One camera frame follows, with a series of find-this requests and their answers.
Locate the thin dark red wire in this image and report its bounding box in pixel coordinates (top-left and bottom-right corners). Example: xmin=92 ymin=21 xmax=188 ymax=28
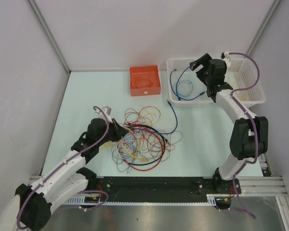
xmin=122 ymin=107 xmax=184 ymax=159

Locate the orange square box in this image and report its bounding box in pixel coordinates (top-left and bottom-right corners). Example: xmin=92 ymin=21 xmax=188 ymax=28
xmin=130 ymin=65 xmax=161 ymax=97

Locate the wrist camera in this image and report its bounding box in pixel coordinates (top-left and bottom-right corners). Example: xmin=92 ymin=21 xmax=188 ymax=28
xmin=221 ymin=51 xmax=231 ymax=70
xmin=93 ymin=106 xmax=111 ymax=121

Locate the right white plastic basket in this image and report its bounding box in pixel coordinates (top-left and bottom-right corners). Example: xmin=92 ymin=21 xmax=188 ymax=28
xmin=224 ymin=55 xmax=266 ymax=107

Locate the thick yellow cable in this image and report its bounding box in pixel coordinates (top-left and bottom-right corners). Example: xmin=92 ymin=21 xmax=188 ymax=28
xmin=120 ymin=141 xmax=149 ymax=164

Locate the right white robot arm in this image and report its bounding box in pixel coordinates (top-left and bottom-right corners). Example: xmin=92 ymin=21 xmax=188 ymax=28
xmin=189 ymin=53 xmax=268 ymax=193

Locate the thin tan wire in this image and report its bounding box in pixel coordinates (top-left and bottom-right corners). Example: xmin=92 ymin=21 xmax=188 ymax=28
xmin=233 ymin=72 xmax=253 ymax=101

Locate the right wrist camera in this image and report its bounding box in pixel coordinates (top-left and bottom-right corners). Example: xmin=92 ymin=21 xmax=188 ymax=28
xmin=221 ymin=51 xmax=231 ymax=70

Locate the white plastic basket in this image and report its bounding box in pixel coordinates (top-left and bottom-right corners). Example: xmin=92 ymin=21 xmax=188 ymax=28
xmin=166 ymin=56 xmax=213 ymax=106
xmin=224 ymin=55 xmax=266 ymax=107

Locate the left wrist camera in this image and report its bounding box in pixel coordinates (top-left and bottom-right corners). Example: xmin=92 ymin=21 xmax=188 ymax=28
xmin=93 ymin=106 xmax=111 ymax=121

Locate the thick red cable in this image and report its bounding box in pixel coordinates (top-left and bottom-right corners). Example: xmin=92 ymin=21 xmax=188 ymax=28
xmin=127 ymin=127 xmax=166 ymax=171

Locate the left white plastic basket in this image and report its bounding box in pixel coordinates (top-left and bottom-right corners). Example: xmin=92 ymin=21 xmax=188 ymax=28
xmin=166 ymin=56 xmax=213 ymax=106

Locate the thin orange wire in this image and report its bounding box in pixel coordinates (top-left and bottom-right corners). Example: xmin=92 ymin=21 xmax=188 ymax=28
xmin=132 ymin=76 xmax=153 ymax=90

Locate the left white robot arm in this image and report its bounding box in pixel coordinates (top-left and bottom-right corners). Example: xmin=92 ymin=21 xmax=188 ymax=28
xmin=15 ymin=118 xmax=128 ymax=231

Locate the aluminium frame rail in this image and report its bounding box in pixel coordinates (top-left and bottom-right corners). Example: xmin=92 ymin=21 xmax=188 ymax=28
xmin=238 ymin=177 xmax=288 ymax=197

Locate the thick black cable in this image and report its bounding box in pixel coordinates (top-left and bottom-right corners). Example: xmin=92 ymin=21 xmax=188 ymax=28
xmin=122 ymin=124 xmax=167 ymax=167

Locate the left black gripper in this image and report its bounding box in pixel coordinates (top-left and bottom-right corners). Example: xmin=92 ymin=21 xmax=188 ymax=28
xmin=96 ymin=118 xmax=128 ymax=146

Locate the thin white wire bundle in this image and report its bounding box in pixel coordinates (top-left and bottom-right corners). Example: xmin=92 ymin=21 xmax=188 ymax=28
xmin=112 ymin=139 xmax=138 ymax=159

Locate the white slotted cable duct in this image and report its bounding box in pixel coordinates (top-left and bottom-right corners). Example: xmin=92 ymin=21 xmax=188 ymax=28
xmin=63 ymin=195 xmax=216 ymax=206

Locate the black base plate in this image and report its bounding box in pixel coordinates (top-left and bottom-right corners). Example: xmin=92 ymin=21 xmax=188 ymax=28
xmin=87 ymin=173 xmax=241 ymax=203

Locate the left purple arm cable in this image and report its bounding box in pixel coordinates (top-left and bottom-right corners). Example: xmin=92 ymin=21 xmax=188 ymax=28
xmin=16 ymin=105 xmax=110 ymax=229

